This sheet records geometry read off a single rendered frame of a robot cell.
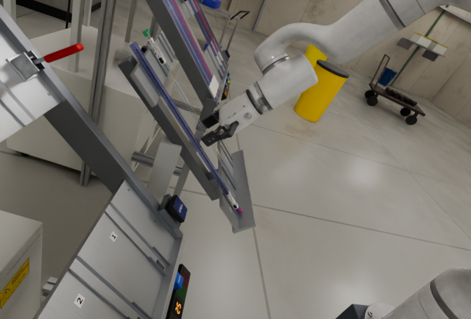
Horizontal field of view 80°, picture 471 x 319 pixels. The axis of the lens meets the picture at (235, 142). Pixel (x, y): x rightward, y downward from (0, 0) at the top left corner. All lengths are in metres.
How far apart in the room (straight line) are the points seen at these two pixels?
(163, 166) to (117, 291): 0.38
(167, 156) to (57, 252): 0.87
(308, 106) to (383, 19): 3.22
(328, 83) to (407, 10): 3.10
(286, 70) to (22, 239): 0.71
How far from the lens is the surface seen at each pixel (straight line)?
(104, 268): 0.52
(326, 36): 0.65
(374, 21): 0.62
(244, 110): 0.69
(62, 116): 0.58
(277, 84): 0.69
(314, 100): 3.77
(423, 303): 0.77
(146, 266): 0.60
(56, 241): 1.55
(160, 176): 0.83
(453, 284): 0.73
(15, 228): 0.82
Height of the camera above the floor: 1.26
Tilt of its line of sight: 30 degrees down
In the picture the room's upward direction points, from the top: 25 degrees clockwise
